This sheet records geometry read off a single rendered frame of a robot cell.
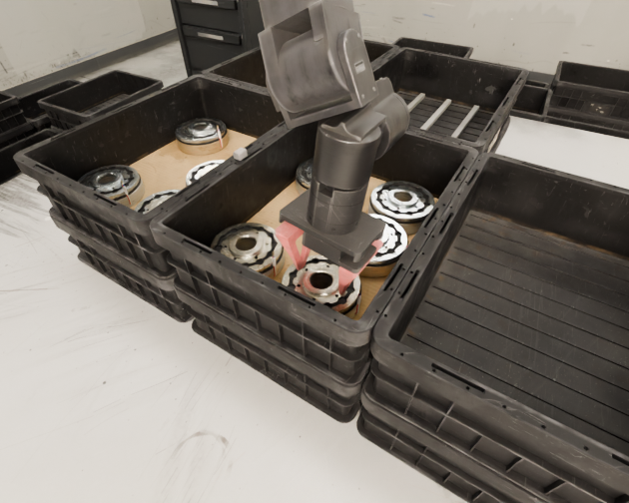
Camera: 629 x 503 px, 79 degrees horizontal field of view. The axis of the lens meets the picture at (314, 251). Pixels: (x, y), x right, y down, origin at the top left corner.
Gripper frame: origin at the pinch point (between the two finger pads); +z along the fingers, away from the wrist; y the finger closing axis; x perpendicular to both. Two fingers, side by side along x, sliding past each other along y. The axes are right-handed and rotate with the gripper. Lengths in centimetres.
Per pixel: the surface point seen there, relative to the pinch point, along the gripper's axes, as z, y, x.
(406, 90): 0, 18, -69
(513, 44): 37, 32, -342
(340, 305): 1.2, -4.0, 1.8
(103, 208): -1.7, 27.9, 9.9
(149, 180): 7.6, 41.0, -5.8
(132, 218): -2.8, 22.3, 9.6
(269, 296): -3.5, 1.2, 9.2
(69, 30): 70, 335, -154
